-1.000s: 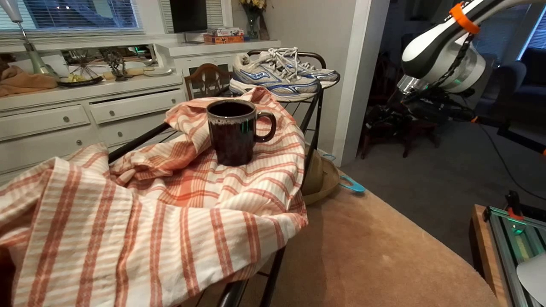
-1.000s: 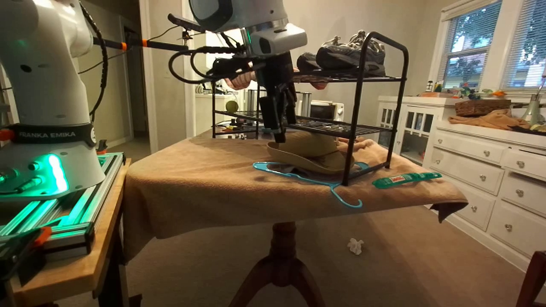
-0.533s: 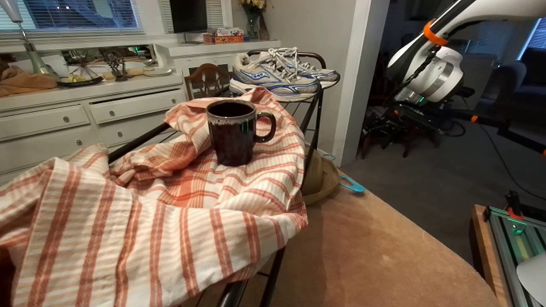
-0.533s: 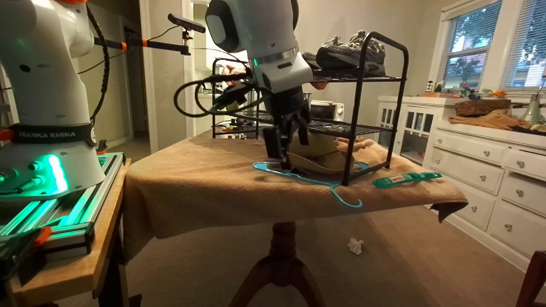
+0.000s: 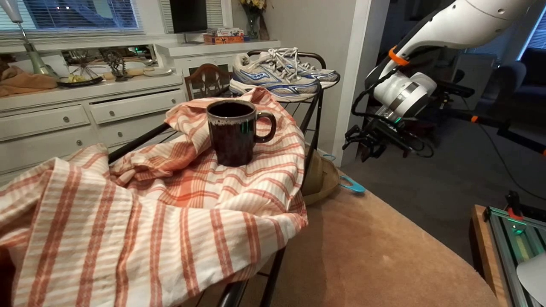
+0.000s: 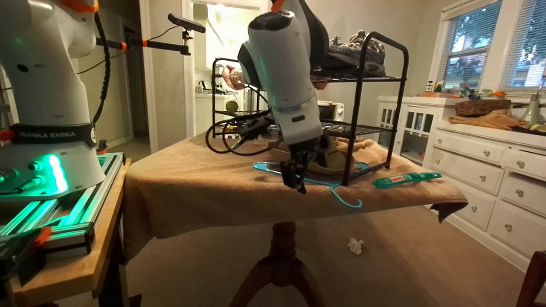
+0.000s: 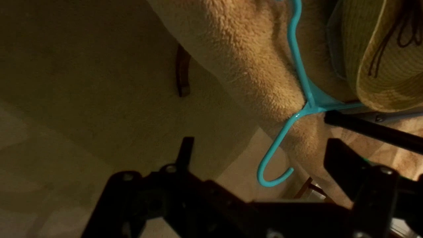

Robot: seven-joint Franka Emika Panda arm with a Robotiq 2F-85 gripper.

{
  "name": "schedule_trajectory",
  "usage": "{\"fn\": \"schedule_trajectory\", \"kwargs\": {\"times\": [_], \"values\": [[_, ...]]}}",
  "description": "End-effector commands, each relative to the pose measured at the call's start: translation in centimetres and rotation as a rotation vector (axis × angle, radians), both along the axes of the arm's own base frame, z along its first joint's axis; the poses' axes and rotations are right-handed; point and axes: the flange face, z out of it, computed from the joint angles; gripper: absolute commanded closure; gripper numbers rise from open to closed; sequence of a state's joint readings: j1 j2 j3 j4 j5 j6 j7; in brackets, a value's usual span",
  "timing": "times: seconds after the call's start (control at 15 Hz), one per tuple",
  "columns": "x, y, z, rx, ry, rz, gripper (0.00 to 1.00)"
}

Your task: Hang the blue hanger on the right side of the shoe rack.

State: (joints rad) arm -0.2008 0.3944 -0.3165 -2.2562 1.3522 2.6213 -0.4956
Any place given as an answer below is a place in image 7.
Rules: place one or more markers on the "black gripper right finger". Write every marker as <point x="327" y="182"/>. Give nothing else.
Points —
<point x="378" y="198"/>

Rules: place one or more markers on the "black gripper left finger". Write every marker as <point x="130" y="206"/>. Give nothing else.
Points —
<point x="126" y="202"/>

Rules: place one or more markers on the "blue plastic clothes hanger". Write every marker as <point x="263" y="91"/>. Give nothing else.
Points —
<point x="304" y="83"/>

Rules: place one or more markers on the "brown bag on table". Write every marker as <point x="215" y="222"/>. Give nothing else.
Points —
<point x="387" y="70"/>

